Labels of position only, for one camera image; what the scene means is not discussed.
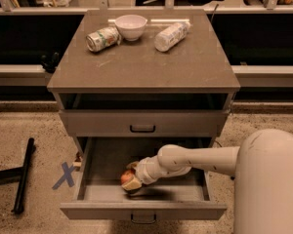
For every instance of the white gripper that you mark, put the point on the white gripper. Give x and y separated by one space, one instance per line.
143 173

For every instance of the white ceramic bowl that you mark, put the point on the white ceramic bowl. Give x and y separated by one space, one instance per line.
131 27

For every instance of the red apple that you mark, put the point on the red apple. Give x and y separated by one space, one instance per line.
127 177

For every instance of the black clamp on rail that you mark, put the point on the black clamp on rail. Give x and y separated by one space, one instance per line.
50 63

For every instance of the open grey lower drawer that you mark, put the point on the open grey lower drawer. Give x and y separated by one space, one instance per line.
99 195

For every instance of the closed grey upper drawer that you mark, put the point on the closed grey upper drawer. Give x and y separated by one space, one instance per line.
111 123

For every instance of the black stand left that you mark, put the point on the black stand left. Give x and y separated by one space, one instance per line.
19 175

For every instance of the blue tape cross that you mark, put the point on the blue tape cross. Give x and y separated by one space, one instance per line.
67 171

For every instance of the crushed green white can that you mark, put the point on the crushed green white can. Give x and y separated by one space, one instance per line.
103 38

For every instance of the white plastic bottle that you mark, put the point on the white plastic bottle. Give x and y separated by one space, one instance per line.
172 35

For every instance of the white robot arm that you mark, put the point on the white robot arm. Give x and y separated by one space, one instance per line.
262 168

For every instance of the grey drawer cabinet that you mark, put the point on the grey drawer cabinet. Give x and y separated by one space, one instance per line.
194 75

